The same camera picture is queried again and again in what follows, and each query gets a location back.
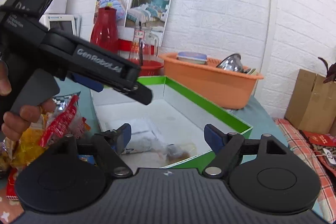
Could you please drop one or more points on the white monitor device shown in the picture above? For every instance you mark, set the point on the white monitor device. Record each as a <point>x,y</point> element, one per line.
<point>66,22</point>

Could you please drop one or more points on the steel bowl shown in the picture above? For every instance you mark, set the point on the steel bowl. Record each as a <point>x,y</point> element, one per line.
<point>232,63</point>

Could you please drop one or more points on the bedding wall poster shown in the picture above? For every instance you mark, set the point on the bedding wall poster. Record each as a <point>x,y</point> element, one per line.
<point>152,14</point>

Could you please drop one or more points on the green cardboard box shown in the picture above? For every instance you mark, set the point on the green cardboard box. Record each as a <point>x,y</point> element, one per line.
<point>179,113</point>

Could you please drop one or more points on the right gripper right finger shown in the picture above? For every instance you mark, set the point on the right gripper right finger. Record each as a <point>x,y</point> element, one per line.
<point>226,147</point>

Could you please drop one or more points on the clear yellow pastry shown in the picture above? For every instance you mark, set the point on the clear yellow pastry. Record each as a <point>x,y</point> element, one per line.
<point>146,137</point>

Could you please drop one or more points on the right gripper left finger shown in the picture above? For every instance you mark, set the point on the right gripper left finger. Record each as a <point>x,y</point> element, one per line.
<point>108,146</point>

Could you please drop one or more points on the red checkered snack pack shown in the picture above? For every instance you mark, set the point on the red checkered snack pack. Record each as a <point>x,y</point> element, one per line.
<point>10,188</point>

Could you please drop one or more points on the red clear snack bag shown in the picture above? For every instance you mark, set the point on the red clear snack bag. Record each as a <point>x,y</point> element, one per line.
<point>65,120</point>

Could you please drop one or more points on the small red plastic basket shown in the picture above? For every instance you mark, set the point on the small red plastic basket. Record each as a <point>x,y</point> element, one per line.
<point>148,67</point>

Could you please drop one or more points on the person's left hand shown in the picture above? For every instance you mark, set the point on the person's left hand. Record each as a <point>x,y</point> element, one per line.
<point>15,125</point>

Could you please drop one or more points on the teal tablecloth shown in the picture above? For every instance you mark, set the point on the teal tablecloth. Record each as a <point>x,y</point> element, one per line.
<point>270,185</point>

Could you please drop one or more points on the clear glass pitcher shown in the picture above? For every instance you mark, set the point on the clear glass pitcher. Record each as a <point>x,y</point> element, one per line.
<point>144,47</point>

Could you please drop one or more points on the red thermos jug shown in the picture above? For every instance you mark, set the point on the red thermos jug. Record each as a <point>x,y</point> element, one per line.
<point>104,33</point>

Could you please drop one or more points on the dark red potted plant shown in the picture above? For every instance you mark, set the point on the dark red potted plant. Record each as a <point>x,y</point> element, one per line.
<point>331,71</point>

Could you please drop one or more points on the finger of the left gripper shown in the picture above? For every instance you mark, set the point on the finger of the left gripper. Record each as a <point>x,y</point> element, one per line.
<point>85,81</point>
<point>139,93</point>

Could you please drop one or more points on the orange plastic basin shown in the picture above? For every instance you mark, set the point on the orange plastic basin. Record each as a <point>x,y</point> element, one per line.
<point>227,89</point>

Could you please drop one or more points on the brown cardboard box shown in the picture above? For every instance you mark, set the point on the brown cardboard box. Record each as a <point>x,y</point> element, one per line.
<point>312,104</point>

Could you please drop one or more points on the orange yellow snack bag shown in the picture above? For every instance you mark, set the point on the orange yellow snack bag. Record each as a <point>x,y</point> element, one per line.
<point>21,153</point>

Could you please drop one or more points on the round tin blue lid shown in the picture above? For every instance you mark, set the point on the round tin blue lid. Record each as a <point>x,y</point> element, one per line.
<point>192,57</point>

